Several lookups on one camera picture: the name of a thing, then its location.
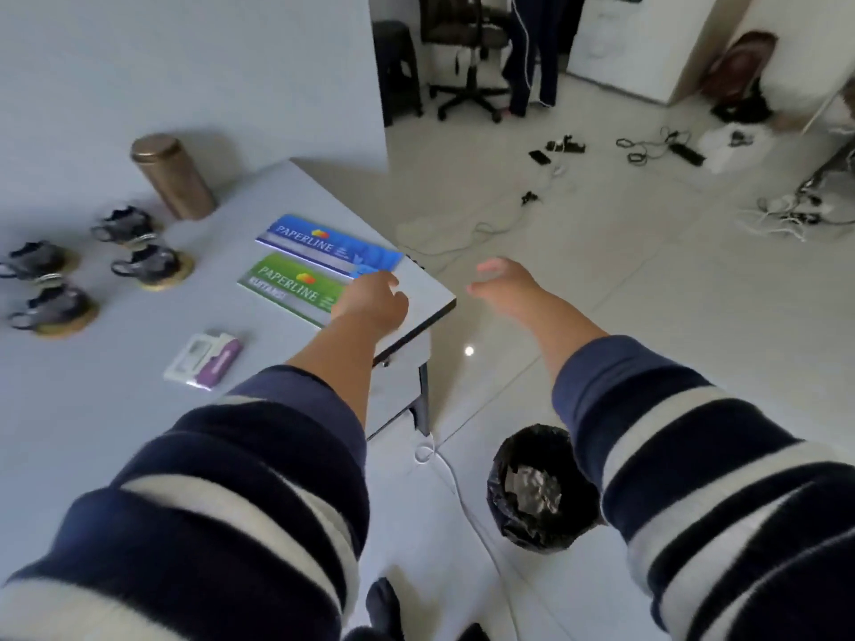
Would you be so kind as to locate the crumpled silver wrapper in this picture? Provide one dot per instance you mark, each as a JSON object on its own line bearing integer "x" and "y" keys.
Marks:
{"x": 533, "y": 488}

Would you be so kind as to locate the person's right forearm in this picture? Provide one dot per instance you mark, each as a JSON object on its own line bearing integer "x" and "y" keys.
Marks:
{"x": 681, "y": 460}

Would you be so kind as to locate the blue paper ream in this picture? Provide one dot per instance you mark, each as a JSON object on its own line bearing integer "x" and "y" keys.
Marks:
{"x": 327, "y": 245}

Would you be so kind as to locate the small grey toddler shoe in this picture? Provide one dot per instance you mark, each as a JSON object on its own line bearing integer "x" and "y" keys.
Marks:
{"x": 55, "y": 311}
{"x": 153, "y": 265}
{"x": 124, "y": 224}
{"x": 37, "y": 259}

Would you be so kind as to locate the gold cylindrical canister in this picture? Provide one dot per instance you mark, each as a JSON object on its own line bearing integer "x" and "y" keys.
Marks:
{"x": 172, "y": 174}

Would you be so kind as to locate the white and purple small box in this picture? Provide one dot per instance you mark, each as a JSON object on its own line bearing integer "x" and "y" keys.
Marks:
{"x": 204, "y": 360}

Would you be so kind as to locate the person's left fingers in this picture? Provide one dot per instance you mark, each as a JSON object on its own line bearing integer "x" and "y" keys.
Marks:
{"x": 394, "y": 294}

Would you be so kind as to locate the person's right fingers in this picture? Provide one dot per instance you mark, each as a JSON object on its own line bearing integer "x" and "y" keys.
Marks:
{"x": 486, "y": 273}

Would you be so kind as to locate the small black plug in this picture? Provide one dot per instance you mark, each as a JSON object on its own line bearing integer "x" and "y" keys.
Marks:
{"x": 530, "y": 197}

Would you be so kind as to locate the brown bag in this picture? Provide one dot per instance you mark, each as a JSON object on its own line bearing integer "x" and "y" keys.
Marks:
{"x": 738, "y": 73}

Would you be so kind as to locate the black plastic stool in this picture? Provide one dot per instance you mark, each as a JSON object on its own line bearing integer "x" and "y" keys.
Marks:
{"x": 396, "y": 67}

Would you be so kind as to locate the person's right foot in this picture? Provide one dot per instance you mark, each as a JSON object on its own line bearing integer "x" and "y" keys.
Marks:
{"x": 474, "y": 632}

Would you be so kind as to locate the person's right hand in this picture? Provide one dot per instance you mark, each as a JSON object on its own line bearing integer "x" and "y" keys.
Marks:
{"x": 502, "y": 285}

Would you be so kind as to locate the person's left forearm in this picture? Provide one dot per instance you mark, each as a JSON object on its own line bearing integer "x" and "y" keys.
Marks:
{"x": 267, "y": 460}

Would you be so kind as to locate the person's left hand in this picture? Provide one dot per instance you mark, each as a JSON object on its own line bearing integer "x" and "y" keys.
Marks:
{"x": 371, "y": 301}

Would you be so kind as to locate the black charger set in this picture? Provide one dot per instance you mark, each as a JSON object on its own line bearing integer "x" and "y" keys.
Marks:
{"x": 566, "y": 146}

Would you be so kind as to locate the bin with black bag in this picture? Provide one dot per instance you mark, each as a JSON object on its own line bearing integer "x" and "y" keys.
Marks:
{"x": 542, "y": 488}

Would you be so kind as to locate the black phone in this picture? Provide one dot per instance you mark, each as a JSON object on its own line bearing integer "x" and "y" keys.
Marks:
{"x": 540, "y": 156}

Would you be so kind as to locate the white cabinet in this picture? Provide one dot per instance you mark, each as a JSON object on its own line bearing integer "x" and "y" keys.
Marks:
{"x": 638, "y": 43}

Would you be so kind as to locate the black office chair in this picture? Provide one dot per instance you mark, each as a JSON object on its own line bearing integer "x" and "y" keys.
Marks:
{"x": 467, "y": 49}

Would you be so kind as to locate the black power strip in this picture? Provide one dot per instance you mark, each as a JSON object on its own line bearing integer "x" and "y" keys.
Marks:
{"x": 686, "y": 154}

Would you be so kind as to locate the white bag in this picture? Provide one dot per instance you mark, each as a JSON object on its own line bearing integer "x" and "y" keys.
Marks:
{"x": 733, "y": 148}

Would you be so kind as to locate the green paper ream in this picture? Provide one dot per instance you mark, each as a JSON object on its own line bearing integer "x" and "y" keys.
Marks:
{"x": 290, "y": 286}

